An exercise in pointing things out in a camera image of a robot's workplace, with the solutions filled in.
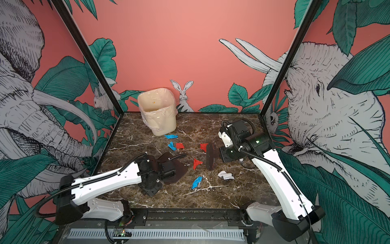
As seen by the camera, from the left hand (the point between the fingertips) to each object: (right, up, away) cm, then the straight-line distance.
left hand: (149, 188), depth 70 cm
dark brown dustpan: (+14, +12, -11) cm, 21 cm away
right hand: (+33, +17, -3) cm, 37 cm away
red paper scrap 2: (+26, +16, +32) cm, 44 cm away
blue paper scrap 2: (+5, +16, +31) cm, 35 cm away
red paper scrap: (+10, +16, +31) cm, 36 cm away
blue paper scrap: (+3, +22, +36) cm, 43 cm away
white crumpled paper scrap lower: (+39, 0, +18) cm, 43 cm away
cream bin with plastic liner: (0, +39, +16) cm, 42 cm away
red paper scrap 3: (+21, +7, +23) cm, 32 cm away
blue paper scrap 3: (+21, -3, +15) cm, 26 cm away
